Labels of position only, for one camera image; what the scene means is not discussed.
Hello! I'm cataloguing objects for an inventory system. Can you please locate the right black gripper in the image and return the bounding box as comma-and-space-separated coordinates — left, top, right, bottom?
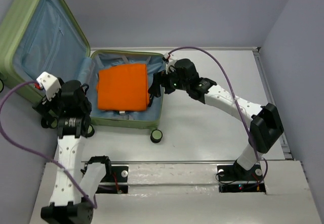
148, 65, 189, 97

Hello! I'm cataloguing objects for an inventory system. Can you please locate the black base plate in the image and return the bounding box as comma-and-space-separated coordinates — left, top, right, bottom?
215, 164, 266, 193
96, 165, 129, 194

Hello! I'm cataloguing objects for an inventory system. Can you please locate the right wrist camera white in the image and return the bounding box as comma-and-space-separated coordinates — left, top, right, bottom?
163, 53, 178, 74

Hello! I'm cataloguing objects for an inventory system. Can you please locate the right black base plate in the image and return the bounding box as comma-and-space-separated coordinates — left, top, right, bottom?
215, 164, 266, 193

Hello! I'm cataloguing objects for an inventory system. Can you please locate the orange cloth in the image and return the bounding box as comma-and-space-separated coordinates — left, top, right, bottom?
96, 63, 149, 111

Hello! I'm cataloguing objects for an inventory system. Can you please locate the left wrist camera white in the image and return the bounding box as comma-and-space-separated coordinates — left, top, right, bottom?
36, 71, 61, 101

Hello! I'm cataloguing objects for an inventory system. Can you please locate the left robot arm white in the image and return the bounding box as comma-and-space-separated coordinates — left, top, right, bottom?
33, 72, 112, 223

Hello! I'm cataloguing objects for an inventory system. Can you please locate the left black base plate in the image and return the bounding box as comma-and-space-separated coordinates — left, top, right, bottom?
96, 165, 129, 194

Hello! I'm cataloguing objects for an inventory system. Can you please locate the aluminium rail front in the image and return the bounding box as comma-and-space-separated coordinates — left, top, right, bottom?
80, 159, 237, 165

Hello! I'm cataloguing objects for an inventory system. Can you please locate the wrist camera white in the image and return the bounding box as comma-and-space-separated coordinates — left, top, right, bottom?
163, 53, 178, 74
36, 71, 61, 101

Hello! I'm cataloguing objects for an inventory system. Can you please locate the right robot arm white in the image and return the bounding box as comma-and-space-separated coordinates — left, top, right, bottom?
148, 59, 284, 179

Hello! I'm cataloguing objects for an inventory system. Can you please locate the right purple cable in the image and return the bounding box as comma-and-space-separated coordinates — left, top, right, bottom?
167, 46, 269, 192

